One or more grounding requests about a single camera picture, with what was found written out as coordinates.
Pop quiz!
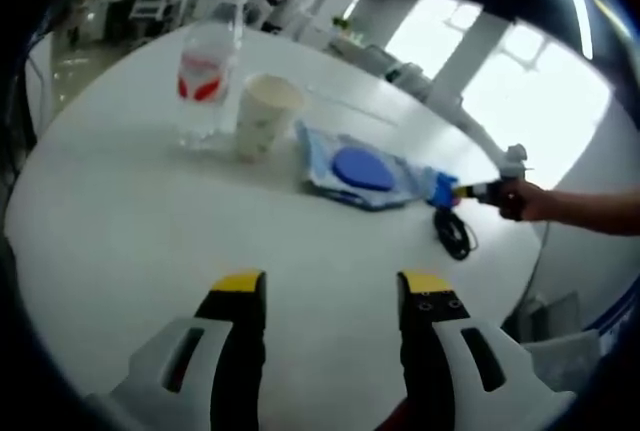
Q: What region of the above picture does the clear water bottle red label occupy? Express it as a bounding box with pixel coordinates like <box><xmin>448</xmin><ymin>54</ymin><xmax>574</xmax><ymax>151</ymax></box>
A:
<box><xmin>176</xmin><ymin>17</ymin><xmax>247</xmax><ymax>150</ymax></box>

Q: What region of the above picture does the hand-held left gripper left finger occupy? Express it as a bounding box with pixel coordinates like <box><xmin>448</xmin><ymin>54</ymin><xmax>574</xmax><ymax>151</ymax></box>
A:
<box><xmin>84</xmin><ymin>268</ymin><xmax>266</xmax><ymax>431</ymax></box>

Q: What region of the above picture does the wet wipes pack blue lid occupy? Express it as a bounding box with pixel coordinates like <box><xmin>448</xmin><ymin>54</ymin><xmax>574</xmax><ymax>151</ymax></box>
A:
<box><xmin>294</xmin><ymin>120</ymin><xmax>437</xmax><ymax>213</ymax></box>

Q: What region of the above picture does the small bright window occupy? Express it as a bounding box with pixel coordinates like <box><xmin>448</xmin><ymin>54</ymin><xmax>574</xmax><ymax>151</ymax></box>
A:
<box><xmin>386</xmin><ymin>0</ymin><xmax>482</xmax><ymax>78</ymax></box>

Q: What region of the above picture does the ceiling light strip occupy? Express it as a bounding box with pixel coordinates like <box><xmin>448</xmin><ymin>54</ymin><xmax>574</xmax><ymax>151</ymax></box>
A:
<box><xmin>554</xmin><ymin>0</ymin><xmax>595</xmax><ymax>60</ymax></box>

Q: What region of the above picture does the person's right hand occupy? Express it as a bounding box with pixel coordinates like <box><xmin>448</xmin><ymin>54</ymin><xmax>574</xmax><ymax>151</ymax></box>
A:
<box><xmin>498</xmin><ymin>177</ymin><xmax>550</xmax><ymax>223</ymax></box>

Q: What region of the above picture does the large bright window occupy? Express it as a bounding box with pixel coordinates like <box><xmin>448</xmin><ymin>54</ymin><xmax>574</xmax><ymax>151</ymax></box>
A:
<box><xmin>461</xmin><ymin>22</ymin><xmax>615</xmax><ymax>191</ymax></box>

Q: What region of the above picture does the white paper cup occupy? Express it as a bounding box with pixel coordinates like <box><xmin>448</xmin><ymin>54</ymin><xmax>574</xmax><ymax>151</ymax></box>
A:
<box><xmin>234</xmin><ymin>73</ymin><xmax>307</xmax><ymax>163</ymax></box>

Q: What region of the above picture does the black cable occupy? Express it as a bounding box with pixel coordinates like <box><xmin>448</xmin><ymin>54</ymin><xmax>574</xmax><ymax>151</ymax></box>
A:
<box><xmin>431</xmin><ymin>207</ymin><xmax>477</xmax><ymax>262</ymax></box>

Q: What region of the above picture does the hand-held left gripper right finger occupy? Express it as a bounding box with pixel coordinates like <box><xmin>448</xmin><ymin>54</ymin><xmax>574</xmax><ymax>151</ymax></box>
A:
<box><xmin>398</xmin><ymin>270</ymin><xmax>576</xmax><ymax>431</ymax></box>

